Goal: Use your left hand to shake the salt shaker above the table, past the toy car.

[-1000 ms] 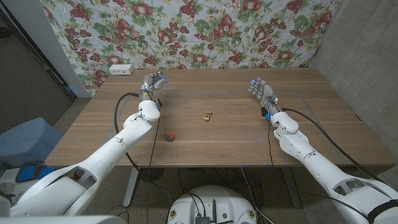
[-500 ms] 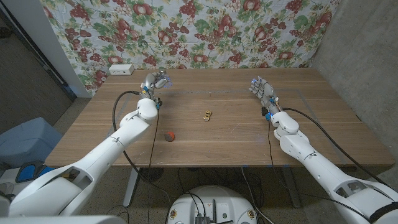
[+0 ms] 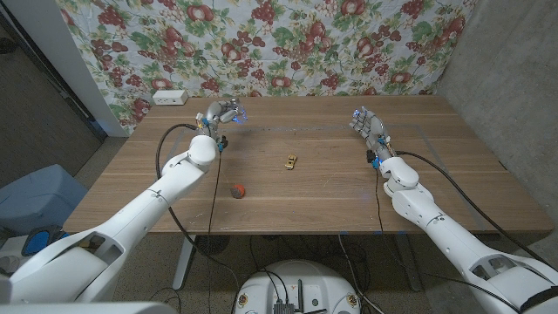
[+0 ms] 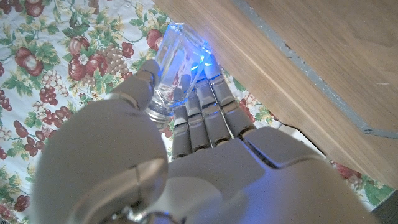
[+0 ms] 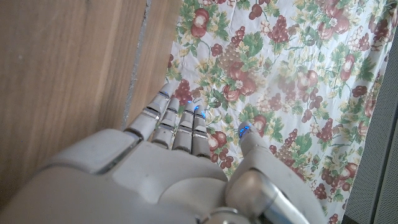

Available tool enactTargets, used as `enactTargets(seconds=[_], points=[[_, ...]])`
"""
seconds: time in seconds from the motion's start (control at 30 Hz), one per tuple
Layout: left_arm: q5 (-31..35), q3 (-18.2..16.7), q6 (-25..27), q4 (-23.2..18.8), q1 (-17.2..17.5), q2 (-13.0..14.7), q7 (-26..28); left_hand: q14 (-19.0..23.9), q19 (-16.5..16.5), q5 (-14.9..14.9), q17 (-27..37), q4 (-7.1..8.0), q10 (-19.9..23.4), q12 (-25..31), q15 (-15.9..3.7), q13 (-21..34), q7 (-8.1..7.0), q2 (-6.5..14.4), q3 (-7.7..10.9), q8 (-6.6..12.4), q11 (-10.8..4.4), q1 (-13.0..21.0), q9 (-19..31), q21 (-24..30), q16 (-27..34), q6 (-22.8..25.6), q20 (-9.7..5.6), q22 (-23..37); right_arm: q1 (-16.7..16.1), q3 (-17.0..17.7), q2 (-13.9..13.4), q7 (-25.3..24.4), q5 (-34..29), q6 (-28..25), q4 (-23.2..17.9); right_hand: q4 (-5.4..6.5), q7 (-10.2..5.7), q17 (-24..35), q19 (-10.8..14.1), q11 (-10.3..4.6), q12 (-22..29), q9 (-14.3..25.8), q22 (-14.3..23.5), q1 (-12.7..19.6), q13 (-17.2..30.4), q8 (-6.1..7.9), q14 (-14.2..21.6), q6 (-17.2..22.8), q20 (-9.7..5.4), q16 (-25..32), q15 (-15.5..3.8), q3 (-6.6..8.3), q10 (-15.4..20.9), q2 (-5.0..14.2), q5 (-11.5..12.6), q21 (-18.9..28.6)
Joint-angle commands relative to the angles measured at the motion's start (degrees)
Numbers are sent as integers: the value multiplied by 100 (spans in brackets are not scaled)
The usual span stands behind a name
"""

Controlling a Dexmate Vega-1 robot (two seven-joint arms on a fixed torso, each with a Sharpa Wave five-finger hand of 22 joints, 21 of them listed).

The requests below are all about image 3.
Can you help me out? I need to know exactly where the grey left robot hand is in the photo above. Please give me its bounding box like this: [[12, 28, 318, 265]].
[[195, 99, 245, 140]]

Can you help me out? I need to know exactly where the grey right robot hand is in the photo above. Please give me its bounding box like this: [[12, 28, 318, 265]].
[[350, 107, 396, 165]]

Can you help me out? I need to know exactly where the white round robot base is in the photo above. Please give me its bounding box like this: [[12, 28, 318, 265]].
[[234, 259, 362, 314]]

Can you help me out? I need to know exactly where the white power strip box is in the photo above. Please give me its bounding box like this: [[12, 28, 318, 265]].
[[152, 89, 189, 106]]

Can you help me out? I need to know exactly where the fruit print backdrop cloth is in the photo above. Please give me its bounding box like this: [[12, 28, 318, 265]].
[[55, 0, 479, 134]]

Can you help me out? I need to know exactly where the round black floor fan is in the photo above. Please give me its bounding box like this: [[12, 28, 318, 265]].
[[194, 235, 231, 256]]

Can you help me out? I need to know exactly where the grey table leg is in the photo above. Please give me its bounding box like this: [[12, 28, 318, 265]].
[[394, 233, 424, 292]]

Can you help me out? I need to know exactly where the white table leg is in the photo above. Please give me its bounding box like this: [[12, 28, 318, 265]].
[[172, 235, 197, 291]]

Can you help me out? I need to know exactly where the blue grey storage bin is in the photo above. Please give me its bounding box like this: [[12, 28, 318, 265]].
[[0, 164, 88, 236]]

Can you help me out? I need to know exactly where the black and blue foot pedal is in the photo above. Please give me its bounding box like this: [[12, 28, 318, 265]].
[[21, 224, 71, 257]]

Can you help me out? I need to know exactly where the white sneaker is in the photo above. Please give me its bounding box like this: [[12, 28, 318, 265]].
[[0, 255, 22, 276]]

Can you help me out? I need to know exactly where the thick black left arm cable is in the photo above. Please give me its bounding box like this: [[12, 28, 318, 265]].
[[154, 123, 240, 287]]

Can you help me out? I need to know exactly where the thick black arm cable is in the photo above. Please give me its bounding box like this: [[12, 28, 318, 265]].
[[394, 150, 558, 270], [154, 123, 240, 287]]

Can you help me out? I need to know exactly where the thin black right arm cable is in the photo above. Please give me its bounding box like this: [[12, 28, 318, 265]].
[[374, 168, 524, 314]]

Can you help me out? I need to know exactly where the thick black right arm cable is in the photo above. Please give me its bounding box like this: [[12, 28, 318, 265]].
[[394, 150, 558, 270]]

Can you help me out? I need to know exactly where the grey floor cable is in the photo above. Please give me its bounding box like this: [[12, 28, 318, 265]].
[[337, 233, 384, 314]]

